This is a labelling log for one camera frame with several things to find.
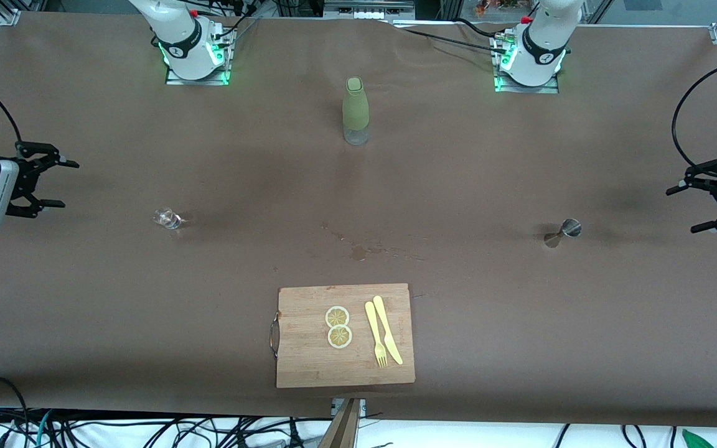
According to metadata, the clear glass shaker cup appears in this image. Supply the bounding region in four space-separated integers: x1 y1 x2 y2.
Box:
154 207 183 230

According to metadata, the steel jigger measuring cup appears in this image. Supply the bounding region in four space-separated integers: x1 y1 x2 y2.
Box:
543 218 583 248

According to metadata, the brown paper table cover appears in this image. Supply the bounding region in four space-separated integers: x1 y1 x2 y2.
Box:
0 11 717 430

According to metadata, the green sleeved glass bottle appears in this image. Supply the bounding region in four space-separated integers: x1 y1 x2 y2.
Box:
342 77 372 146

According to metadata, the wooden cutting board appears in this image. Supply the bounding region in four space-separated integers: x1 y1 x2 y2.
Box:
270 283 416 389

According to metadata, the yellow plastic knife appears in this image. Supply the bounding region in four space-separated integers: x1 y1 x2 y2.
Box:
373 296 404 365

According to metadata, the yellow plastic fork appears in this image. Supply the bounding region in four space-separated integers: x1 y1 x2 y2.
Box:
365 301 388 368

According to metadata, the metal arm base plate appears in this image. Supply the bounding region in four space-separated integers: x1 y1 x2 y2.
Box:
494 31 561 94
166 25 236 86

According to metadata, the teal floor cable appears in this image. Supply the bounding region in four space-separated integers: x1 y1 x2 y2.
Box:
34 409 54 448

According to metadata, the black base power cable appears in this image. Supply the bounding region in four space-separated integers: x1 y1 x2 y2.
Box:
388 22 512 57

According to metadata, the wooden post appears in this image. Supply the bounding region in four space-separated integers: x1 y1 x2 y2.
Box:
320 398 362 448

